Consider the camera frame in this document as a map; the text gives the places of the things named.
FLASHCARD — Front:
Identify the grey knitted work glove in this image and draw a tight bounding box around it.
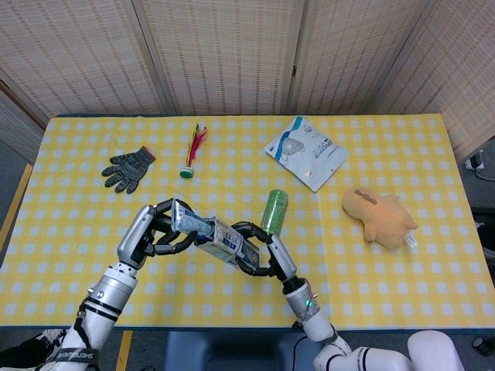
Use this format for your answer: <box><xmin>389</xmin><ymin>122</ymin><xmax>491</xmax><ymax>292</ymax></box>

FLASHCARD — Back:
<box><xmin>101</xmin><ymin>145</ymin><xmax>157</xmax><ymax>195</ymax></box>

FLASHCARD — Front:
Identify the green drink can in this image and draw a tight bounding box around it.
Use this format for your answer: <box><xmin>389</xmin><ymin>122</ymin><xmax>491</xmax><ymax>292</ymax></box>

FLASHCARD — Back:
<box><xmin>260</xmin><ymin>189</ymin><xmax>289</xmax><ymax>236</ymax></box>

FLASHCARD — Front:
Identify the white black sneaker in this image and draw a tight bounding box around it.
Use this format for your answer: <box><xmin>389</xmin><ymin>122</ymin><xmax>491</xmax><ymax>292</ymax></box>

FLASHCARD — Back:
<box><xmin>0</xmin><ymin>328</ymin><xmax>69</xmax><ymax>366</ymax></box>

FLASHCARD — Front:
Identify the white face mask package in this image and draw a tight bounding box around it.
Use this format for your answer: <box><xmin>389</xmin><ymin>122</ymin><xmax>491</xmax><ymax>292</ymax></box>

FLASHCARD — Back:
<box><xmin>264</xmin><ymin>115</ymin><xmax>350</xmax><ymax>193</ymax></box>

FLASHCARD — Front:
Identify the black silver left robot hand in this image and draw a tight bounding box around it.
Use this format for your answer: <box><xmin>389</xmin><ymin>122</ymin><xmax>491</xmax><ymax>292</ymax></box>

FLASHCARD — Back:
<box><xmin>117</xmin><ymin>198</ymin><xmax>194</xmax><ymax>270</ymax></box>

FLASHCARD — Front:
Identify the colourful feather shuttlecock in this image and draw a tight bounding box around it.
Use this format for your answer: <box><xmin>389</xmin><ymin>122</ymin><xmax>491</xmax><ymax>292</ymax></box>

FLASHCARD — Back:
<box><xmin>179</xmin><ymin>122</ymin><xmax>209</xmax><ymax>180</ymax></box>

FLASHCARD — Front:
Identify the yellow white checkered tablecloth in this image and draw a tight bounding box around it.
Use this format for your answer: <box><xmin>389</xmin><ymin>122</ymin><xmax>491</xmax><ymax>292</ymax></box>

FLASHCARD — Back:
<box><xmin>0</xmin><ymin>114</ymin><xmax>495</xmax><ymax>332</ymax></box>

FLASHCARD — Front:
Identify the yellow plush toy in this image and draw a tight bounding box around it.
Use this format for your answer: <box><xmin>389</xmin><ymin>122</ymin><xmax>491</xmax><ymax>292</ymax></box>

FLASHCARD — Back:
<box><xmin>340</xmin><ymin>187</ymin><xmax>419</xmax><ymax>249</ymax></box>

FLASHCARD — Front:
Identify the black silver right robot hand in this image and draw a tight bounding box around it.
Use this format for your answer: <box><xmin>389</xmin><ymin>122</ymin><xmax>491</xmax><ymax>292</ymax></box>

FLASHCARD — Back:
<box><xmin>230</xmin><ymin>220</ymin><xmax>298</xmax><ymax>281</ymax></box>

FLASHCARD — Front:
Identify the woven folding screen panel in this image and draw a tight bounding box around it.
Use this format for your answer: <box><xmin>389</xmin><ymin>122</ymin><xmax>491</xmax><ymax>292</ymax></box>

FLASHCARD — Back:
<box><xmin>0</xmin><ymin>0</ymin><xmax>173</xmax><ymax>131</ymax></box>
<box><xmin>288</xmin><ymin>0</ymin><xmax>442</xmax><ymax>116</ymax></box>
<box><xmin>373</xmin><ymin>0</ymin><xmax>495</xmax><ymax>163</ymax></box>
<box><xmin>0</xmin><ymin>69</ymin><xmax>46</xmax><ymax>165</ymax></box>
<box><xmin>131</xmin><ymin>0</ymin><xmax>310</xmax><ymax>116</ymax></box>

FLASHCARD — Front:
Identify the blue white toothpaste tube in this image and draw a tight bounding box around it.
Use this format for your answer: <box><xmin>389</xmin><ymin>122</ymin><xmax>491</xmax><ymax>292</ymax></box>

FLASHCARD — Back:
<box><xmin>171</xmin><ymin>199</ymin><xmax>216</xmax><ymax>237</ymax></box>

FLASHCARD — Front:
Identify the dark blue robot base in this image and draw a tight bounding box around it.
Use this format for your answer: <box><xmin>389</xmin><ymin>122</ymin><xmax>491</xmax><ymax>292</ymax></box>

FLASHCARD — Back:
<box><xmin>164</xmin><ymin>331</ymin><xmax>328</xmax><ymax>371</ymax></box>

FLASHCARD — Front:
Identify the blue silver toothpaste box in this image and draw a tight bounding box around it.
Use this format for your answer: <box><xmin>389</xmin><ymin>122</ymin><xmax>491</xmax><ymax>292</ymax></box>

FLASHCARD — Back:
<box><xmin>194</xmin><ymin>216</ymin><xmax>261</xmax><ymax>271</ymax></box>

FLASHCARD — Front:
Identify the white plastic object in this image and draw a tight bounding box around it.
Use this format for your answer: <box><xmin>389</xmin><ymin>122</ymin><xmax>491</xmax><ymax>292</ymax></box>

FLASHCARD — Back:
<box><xmin>465</xmin><ymin>149</ymin><xmax>495</xmax><ymax>181</ymax></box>

